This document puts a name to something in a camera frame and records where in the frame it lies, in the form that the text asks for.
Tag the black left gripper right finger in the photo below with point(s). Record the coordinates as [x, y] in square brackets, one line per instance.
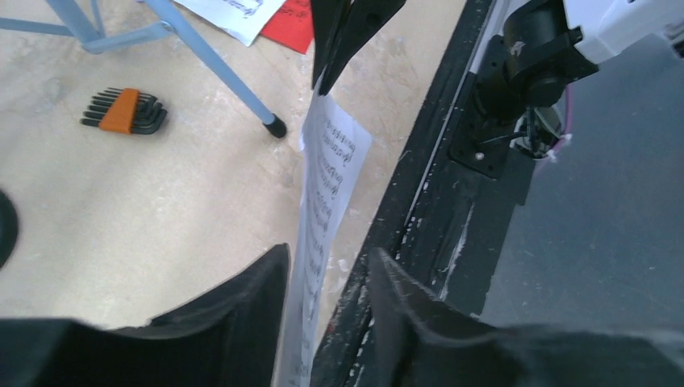
[421, 340]

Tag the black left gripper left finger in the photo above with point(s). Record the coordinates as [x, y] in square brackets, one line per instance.
[227, 336]

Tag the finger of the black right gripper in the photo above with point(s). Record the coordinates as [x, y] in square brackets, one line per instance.
[329, 18]
[365, 19]

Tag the red sheet music page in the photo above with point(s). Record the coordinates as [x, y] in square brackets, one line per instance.
[291, 26]

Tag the black round-base microphone stand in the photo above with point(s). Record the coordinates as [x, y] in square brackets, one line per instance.
[9, 228]

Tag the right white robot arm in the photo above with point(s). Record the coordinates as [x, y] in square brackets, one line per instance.
[535, 53]

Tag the orange black hex key set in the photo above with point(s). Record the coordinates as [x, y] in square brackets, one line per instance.
[125, 111]

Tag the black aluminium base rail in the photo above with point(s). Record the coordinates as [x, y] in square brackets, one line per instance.
[444, 224]

